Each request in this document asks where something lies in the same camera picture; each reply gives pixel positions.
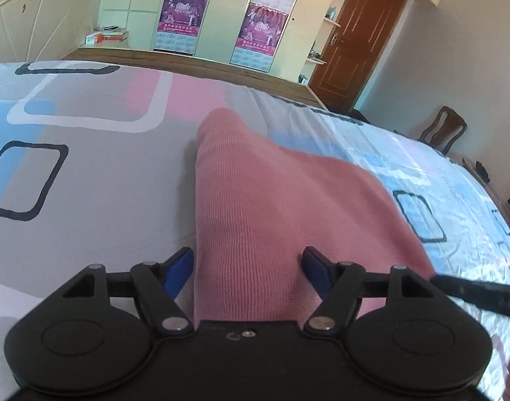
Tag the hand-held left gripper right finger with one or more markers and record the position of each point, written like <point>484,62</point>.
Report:
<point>317,271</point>

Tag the wooden bed frame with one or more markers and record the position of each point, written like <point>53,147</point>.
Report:
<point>238,75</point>

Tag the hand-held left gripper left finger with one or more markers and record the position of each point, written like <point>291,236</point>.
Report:
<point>177,271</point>

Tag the cream wardrobe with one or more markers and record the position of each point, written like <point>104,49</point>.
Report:
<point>225,12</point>

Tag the cream corner shelf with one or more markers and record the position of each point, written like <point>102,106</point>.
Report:
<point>328,21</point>

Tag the flat red book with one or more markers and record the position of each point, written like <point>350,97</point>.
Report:
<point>115,34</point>

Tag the white and orange box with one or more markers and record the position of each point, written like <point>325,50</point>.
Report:
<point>94,39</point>

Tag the pink knit sweater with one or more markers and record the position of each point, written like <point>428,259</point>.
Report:
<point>271,200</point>

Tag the brown wooden door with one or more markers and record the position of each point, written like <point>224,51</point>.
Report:
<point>359,41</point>

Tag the printed bed sheet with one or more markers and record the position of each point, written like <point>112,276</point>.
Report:
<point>92,175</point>

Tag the wooden chair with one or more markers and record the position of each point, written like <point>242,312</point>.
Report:
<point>445,127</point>

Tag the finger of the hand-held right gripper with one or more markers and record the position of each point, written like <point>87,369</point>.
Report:
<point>480,292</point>

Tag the cream bed headboard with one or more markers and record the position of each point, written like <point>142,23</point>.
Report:
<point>33,16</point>

